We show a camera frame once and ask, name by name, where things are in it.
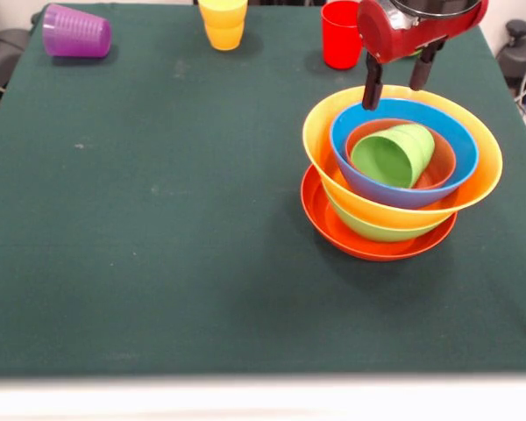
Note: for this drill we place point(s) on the green plastic bowl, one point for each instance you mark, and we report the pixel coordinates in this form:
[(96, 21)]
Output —
[(377, 232)]

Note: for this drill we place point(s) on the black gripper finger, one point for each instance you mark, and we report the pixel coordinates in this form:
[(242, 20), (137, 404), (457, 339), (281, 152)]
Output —
[(372, 85), (420, 72)]

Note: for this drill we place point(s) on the large orange plastic bowl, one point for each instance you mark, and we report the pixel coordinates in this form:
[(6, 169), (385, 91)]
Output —
[(320, 140)]

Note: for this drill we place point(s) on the dark green tablecloth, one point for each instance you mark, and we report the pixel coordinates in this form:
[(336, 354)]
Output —
[(201, 307)]

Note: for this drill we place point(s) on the wide red plastic bowl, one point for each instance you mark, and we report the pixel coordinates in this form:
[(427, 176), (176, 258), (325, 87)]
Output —
[(320, 219)]

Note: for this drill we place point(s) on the yellow plastic cup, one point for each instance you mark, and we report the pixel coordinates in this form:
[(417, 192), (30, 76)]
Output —
[(222, 26)]

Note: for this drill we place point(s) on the blue plastic bowl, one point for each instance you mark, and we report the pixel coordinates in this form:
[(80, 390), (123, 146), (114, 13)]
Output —
[(456, 131)]

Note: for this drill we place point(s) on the purple plastic cup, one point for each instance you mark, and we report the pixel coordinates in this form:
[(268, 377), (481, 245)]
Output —
[(76, 33)]

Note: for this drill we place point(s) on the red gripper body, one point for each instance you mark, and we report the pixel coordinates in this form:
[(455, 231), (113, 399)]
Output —
[(403, 39)]

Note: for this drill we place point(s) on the red plastic cup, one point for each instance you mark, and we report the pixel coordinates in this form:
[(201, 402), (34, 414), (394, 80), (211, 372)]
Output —
[(339, 39)]

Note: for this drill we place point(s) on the small red plastic bowl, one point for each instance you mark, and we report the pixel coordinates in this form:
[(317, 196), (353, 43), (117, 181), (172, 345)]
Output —
[(442, 166)]

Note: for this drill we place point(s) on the black rounded stand foot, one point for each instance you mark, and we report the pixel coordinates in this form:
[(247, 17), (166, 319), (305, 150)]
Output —
[(519, 48), (4, 57)]

